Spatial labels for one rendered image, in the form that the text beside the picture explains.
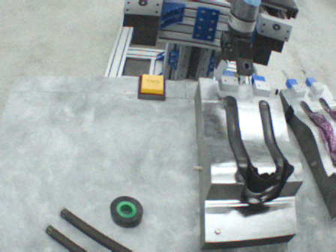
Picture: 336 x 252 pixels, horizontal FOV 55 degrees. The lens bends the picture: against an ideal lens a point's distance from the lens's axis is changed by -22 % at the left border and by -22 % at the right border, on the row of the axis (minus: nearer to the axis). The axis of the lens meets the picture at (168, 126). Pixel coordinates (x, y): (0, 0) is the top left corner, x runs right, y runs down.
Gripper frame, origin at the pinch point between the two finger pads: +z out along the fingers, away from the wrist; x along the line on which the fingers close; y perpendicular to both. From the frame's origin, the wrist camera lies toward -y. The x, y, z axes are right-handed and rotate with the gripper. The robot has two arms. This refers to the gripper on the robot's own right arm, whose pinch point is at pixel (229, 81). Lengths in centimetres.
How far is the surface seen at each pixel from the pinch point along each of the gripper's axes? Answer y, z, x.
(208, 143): -21.3, 1.4, 7.6
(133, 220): -41.2, 7.3, 24.8
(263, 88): -1.9, -0.9, -10.7
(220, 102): -6.8, 2.0, 3.1
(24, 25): 155, 91, 127
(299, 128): -9.6, 6.5, -25.4
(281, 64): 126, 91, -80
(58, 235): -49, 7, 44
